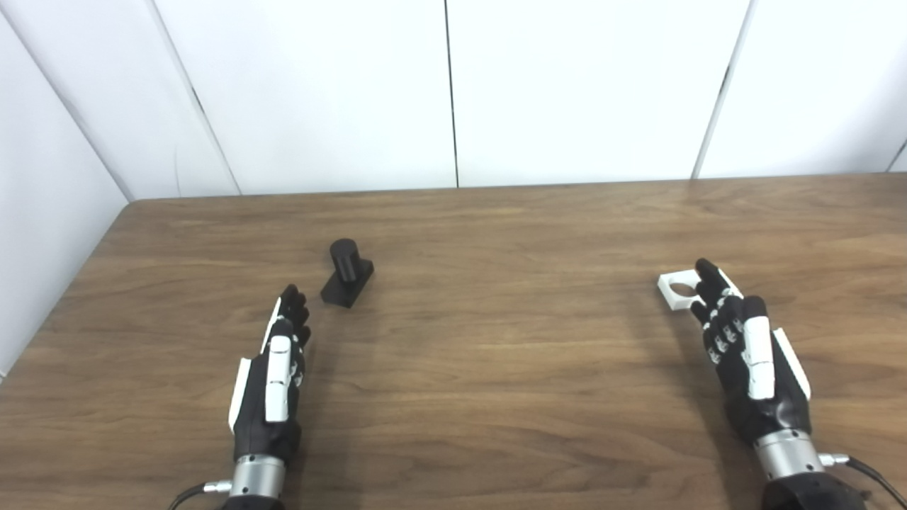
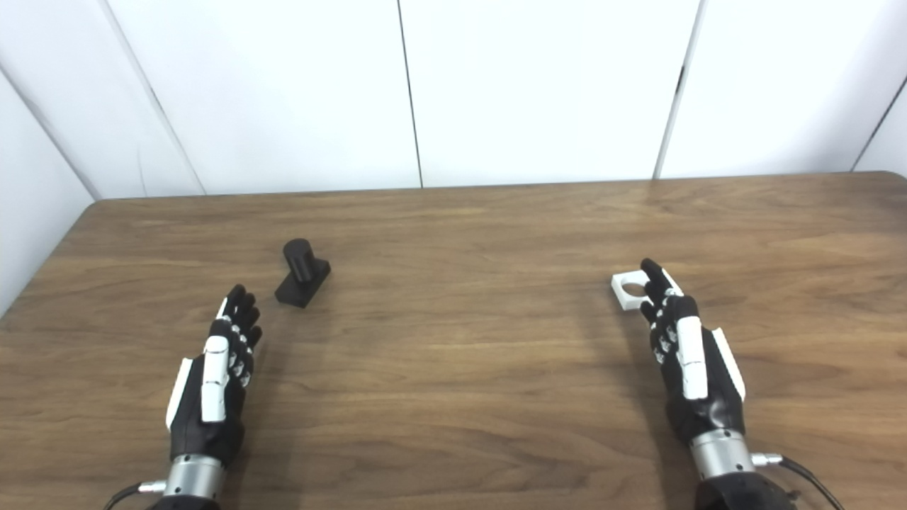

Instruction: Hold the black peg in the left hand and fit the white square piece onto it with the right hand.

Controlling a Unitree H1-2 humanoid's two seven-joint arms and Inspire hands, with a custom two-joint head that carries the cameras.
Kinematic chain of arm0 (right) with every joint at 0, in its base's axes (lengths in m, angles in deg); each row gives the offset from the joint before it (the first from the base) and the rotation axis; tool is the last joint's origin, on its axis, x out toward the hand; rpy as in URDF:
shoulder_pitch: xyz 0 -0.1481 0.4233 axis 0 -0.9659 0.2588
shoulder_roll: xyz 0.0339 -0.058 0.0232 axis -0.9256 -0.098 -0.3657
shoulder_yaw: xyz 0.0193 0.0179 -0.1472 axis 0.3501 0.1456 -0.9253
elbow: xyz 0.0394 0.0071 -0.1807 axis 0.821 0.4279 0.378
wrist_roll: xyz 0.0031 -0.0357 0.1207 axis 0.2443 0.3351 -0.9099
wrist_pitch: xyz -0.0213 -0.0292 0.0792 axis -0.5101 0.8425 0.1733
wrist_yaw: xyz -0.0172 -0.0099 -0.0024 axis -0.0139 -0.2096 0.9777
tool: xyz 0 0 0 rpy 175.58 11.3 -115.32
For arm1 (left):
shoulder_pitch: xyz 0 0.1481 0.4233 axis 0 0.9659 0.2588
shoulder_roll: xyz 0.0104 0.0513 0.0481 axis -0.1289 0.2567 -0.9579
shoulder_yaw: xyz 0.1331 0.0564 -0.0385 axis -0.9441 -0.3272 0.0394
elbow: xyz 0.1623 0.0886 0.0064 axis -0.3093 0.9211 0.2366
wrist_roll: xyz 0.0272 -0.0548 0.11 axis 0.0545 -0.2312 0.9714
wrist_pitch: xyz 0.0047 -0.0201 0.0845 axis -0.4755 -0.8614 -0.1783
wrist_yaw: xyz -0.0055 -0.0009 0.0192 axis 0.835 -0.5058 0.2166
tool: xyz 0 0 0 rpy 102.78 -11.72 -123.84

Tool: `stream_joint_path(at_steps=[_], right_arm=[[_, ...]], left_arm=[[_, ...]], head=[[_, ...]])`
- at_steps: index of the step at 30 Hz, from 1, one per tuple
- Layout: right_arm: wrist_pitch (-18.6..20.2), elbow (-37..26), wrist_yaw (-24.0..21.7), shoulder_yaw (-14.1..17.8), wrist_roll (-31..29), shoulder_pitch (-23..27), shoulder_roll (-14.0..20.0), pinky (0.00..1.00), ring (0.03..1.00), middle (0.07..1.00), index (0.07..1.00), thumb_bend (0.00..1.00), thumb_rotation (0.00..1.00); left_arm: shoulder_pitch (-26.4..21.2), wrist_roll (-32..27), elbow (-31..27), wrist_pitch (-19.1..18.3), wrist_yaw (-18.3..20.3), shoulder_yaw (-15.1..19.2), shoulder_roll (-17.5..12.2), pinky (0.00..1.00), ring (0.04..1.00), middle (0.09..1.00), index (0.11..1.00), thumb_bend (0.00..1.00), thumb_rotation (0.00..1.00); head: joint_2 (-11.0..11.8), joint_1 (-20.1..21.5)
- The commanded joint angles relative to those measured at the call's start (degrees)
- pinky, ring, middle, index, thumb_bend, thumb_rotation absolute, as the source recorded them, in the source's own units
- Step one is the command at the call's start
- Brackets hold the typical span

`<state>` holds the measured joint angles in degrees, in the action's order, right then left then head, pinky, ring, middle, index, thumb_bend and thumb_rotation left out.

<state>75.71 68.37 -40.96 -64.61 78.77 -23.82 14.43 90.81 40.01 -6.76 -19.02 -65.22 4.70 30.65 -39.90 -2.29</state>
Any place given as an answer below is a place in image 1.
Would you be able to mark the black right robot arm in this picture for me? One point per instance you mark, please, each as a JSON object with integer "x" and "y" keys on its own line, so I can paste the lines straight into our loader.
{"x": 790, "y": 457}

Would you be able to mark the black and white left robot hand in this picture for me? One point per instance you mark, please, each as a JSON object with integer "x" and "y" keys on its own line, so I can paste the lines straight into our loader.
{"x": 255, "y": 418}

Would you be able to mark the white square piece with hole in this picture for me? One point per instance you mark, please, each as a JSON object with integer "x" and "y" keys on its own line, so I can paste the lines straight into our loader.
{"x": 673, "y": 297}

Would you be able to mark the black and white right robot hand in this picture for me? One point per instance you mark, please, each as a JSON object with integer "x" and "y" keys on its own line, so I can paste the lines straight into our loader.
{"x": 772, "y": 411}

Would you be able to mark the black peg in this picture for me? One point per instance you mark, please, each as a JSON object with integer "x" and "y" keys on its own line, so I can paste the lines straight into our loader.
{"x": 346, "y": 273}

